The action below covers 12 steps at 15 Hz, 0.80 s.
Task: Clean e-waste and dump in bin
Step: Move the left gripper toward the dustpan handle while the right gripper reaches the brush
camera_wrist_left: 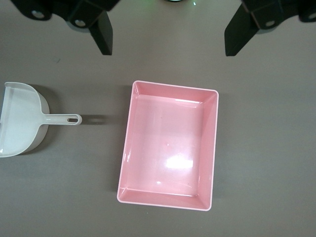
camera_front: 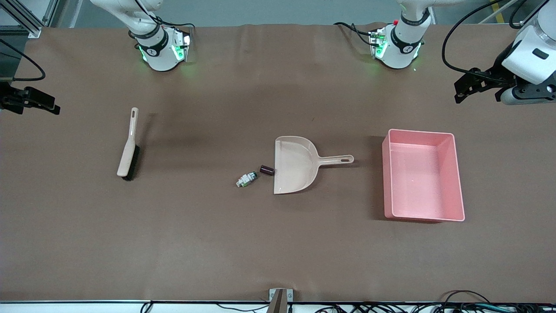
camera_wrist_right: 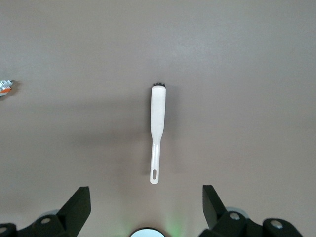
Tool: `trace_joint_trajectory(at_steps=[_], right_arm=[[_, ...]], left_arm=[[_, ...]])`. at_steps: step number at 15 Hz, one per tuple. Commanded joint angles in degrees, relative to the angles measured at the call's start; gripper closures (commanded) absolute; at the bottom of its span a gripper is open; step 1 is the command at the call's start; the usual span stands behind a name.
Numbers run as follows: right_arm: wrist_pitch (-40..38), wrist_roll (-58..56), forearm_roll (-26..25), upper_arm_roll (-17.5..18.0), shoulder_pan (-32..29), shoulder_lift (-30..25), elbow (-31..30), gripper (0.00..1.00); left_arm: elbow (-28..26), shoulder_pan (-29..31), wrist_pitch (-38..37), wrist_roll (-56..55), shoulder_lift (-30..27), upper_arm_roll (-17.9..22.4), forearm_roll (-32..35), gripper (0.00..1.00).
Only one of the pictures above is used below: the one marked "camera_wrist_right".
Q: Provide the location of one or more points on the pale pink black-bristle hand brush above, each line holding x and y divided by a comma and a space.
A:
158, 111

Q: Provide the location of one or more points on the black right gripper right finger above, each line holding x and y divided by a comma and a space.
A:
214, 212

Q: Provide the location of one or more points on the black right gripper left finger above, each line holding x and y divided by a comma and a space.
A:
71, 209

